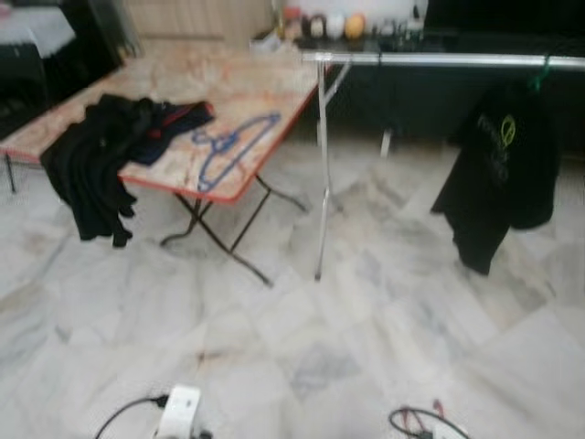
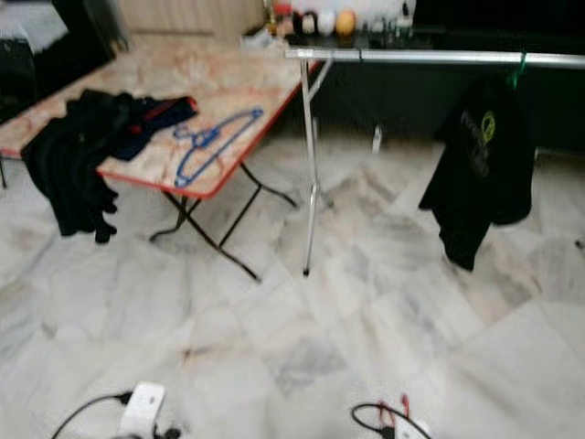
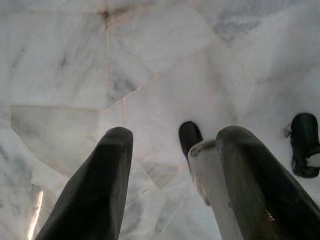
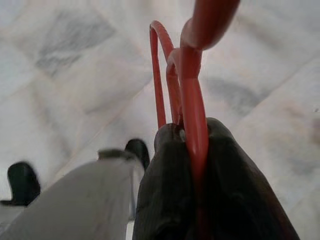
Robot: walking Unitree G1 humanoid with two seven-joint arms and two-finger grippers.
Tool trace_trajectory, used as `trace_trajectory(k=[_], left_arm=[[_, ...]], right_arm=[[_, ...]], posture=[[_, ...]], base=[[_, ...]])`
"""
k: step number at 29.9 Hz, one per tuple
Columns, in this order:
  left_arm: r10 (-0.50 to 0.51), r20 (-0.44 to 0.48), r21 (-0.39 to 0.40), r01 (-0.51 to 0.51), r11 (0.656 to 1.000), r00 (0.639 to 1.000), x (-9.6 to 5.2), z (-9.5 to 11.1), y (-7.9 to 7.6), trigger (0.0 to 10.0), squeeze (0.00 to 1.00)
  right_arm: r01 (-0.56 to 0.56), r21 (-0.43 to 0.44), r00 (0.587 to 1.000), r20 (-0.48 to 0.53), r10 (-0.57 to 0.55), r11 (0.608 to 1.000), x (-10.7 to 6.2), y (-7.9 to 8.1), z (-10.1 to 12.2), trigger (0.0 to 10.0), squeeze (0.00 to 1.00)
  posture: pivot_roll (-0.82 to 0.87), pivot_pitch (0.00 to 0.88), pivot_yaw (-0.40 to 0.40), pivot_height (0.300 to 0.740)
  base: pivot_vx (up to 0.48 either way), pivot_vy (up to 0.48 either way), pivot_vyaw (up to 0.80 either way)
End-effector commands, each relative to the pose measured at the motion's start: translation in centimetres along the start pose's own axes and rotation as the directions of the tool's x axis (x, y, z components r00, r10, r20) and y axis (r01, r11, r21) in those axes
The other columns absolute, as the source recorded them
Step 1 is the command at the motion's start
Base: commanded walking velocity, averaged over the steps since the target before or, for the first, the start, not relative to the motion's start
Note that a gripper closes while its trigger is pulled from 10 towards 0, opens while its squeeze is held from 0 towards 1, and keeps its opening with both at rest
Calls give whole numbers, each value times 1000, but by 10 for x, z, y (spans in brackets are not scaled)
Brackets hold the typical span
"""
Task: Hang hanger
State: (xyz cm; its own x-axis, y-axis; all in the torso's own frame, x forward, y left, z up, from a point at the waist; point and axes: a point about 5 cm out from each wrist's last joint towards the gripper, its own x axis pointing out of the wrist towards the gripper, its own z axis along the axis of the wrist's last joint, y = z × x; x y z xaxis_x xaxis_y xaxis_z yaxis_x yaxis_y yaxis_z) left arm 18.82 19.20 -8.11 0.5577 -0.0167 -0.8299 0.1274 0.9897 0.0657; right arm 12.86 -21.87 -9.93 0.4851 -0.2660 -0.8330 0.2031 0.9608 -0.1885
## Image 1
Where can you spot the red hanger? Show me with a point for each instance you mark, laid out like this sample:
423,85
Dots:
183,120

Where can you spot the dark navy shirt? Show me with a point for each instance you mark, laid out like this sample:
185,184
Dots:
164,148

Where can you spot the green plastic hanger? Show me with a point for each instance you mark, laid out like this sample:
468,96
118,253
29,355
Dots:
541,78

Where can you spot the blue plastic hanger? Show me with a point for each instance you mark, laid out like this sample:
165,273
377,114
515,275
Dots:
222,144

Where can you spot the black shirt with green logo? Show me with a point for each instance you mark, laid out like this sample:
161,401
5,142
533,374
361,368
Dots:
494,183

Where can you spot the black TV console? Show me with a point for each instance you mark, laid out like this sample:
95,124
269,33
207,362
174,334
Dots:
411,101

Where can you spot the black television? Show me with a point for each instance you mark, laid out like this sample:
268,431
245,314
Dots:
512,14

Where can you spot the orange round face toy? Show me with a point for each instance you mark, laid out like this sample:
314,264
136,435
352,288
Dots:
356,26

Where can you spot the white round face toy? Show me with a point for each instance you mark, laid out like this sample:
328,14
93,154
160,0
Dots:
336,26

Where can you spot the dark round face toy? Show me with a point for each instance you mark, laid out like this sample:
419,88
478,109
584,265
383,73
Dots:
317,26

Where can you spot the marble pattern folding table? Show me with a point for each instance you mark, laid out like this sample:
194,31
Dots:
247,82

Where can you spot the light wooden cabinet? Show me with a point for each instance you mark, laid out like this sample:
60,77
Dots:
192,18

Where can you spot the black clothes pile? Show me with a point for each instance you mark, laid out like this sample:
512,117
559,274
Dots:
91,165

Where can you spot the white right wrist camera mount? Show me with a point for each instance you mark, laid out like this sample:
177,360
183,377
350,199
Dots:
452,432

